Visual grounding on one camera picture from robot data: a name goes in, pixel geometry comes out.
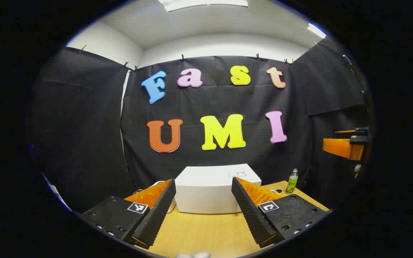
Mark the white microwave oven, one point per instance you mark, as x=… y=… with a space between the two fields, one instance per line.
x=206 y=190

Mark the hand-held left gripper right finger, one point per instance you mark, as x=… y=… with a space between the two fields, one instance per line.
x=251 y=215

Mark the ceiling light panel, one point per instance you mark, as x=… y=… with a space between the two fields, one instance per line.
x=316 y=30

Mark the black backdrop cloth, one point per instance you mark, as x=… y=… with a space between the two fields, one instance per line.
x=228 y=100

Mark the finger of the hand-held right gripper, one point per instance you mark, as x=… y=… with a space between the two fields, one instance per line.
x=360 y=131
x=339 y=147

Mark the green drink bottle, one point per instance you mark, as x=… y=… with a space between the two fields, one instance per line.
x=292 y=184

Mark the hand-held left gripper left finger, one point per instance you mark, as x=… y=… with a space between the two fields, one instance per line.
x=158 y=218

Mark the white toaster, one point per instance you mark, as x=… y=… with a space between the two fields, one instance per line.
x=172 y=206

